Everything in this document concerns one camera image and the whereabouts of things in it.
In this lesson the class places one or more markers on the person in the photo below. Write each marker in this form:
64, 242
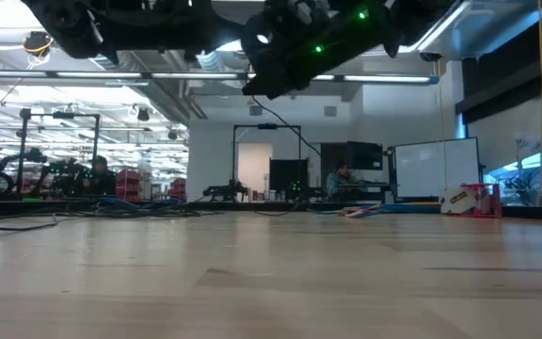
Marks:
341, 181
99, 174

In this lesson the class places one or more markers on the grey wall vent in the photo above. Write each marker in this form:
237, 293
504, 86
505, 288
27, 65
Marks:
330, 111
255, 110

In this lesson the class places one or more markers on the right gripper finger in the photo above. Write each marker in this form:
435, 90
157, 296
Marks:
271, 87
304, 80

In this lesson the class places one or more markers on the black robot station frame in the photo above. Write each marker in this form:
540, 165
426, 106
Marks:
59, 115
266, 126

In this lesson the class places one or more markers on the black monitor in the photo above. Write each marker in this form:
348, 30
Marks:
364, 155

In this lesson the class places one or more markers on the red tape dispenser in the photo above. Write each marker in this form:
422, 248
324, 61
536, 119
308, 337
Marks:
489, 202

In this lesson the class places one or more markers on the long ceiling light bar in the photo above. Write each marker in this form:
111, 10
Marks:
111, 74

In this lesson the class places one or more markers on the whiteboard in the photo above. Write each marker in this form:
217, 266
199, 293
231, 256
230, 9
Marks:
435, 167

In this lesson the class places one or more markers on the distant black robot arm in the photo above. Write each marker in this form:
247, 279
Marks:
221, 190
311, 192

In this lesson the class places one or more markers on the red tool cabinet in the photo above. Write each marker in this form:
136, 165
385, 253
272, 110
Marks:
178, 187
129, 186

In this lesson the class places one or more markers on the bundle of coloured tubes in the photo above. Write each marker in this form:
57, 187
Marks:
421, 204

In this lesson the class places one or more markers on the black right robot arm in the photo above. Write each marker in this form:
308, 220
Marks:
431, 14

